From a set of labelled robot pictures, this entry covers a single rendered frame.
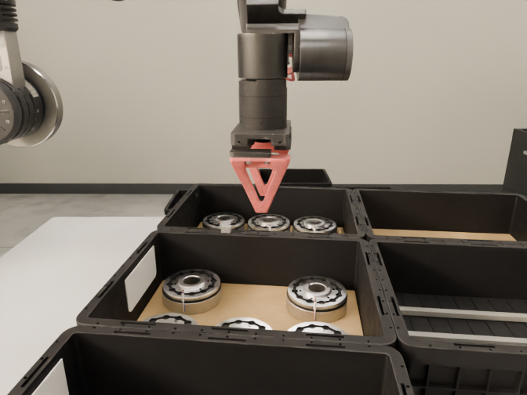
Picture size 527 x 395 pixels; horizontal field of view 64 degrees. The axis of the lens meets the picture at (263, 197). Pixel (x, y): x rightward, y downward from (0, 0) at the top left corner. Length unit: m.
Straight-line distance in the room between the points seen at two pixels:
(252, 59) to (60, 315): 0.76
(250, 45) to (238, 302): 0.46
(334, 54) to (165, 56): 3.38
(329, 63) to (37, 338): 0.79
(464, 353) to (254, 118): 0.36
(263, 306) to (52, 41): 3.61
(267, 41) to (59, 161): 3.88
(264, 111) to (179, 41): 3.33
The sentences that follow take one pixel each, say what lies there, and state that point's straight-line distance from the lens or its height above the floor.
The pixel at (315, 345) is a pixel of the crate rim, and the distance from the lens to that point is 0.52.
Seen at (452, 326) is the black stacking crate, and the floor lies 0.83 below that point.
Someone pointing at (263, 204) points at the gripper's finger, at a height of 1.08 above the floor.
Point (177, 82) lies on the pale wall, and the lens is 3.82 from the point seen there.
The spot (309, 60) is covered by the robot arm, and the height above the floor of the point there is 1.24.
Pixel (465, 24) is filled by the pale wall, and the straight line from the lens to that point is 4.07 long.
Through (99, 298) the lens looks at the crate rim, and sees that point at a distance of 0.63.
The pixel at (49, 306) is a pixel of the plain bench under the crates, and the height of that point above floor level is 0.70.
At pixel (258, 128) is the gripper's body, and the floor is 1.17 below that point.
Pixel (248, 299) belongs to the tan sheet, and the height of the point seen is 0.83.
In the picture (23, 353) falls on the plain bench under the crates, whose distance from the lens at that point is 0.98.
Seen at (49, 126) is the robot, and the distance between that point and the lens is 1.13.
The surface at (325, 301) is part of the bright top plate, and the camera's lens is 0.72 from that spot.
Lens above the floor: 1.25
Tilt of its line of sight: 19 degrees down
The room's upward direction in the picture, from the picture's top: straight up
